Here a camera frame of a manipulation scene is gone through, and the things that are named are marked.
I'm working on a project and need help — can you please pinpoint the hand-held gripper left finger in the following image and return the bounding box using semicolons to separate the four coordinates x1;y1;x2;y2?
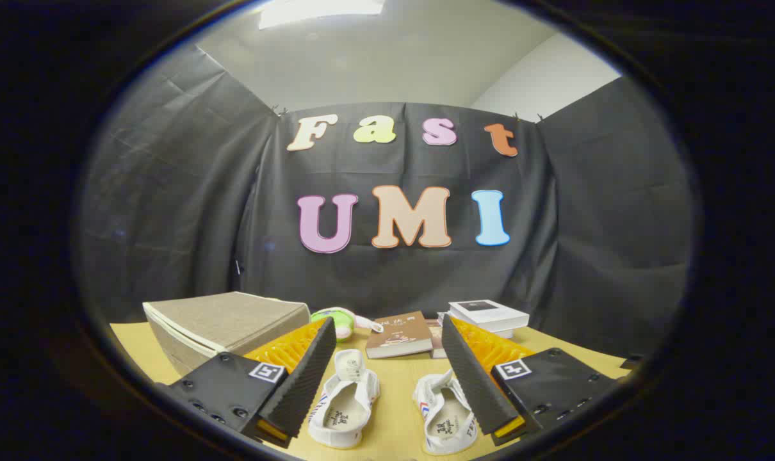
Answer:
154;316;338;449

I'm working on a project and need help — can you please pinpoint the brown book under white books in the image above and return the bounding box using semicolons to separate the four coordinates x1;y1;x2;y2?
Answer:
426;319;449;359

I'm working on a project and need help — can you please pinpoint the ceiling light panel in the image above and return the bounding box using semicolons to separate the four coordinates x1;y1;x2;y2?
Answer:
258;0;386;29

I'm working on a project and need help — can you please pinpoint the white patterned cover book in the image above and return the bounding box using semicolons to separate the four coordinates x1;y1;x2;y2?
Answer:
437;312;515;339

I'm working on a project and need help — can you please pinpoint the white canvas shoe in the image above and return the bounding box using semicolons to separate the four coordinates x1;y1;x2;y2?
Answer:
307;349;380;449
413;369;479;456

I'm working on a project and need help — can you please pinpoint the brown cover book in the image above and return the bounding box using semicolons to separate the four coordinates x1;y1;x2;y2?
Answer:
365;311;434;359

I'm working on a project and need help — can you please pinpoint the beige fabric storage box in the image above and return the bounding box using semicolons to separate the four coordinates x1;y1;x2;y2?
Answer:
142;291;311;377

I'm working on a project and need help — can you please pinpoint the white book with dark square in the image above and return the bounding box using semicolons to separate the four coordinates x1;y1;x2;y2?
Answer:
448;300;530;332

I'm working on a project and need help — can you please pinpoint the green and pink plush toy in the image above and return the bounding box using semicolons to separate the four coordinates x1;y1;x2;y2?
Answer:
311;307;383;342

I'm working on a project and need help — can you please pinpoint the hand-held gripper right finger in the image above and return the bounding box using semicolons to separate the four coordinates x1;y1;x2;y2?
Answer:
441;314;619;447

